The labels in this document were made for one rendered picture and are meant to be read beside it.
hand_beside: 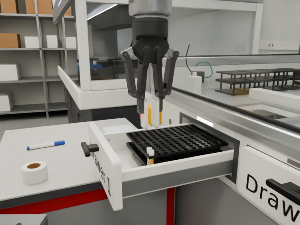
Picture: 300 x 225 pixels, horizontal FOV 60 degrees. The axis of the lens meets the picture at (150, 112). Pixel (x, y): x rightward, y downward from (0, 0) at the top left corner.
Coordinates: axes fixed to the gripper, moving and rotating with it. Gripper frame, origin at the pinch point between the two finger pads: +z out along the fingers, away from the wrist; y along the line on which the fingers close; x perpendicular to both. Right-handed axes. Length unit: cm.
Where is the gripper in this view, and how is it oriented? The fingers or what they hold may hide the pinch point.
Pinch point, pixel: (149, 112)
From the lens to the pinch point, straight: 59.0
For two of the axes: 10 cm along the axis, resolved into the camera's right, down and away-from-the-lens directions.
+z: 0.0, 9.7, 2.6
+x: 3.8, 2.4, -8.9
